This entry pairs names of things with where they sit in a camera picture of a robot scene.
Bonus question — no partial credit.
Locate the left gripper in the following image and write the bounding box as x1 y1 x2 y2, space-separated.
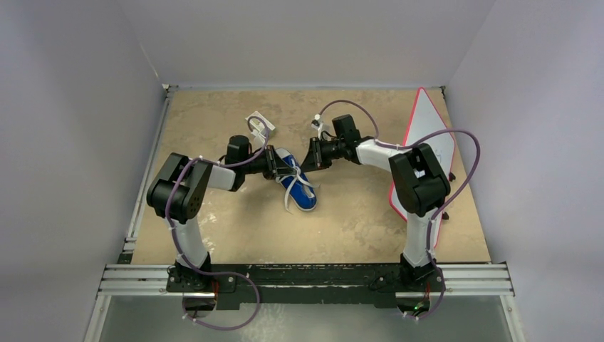
241 145 296 180

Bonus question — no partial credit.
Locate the blue canvas sneaker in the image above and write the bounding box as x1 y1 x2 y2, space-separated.
274 147 318 212

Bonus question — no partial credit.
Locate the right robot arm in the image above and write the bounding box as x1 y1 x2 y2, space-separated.
301 114 451 290

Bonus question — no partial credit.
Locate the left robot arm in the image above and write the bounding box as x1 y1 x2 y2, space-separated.
146 135 296 292

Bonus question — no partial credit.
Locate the small white cardboard box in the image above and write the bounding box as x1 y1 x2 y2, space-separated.
245 111 276 134

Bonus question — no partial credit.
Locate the red framed whiteboard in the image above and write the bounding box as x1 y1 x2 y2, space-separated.
387 86 457 249

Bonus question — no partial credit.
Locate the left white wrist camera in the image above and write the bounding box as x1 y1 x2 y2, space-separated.
251 123 271 144

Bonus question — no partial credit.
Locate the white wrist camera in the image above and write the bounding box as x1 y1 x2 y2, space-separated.
311 113 329 138
251 123 271 144

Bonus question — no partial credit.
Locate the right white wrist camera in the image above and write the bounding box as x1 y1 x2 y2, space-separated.
311 113 329 138

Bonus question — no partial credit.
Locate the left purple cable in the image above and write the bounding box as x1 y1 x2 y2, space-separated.
164 115 271 332

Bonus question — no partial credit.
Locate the purple cable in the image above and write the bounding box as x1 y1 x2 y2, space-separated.
164 115 271 332
317 99 482 322

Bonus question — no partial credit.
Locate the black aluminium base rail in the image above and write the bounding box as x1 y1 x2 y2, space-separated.
98 263 514 311

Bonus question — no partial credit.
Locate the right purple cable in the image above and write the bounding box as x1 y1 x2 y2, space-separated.
317 99 482 322

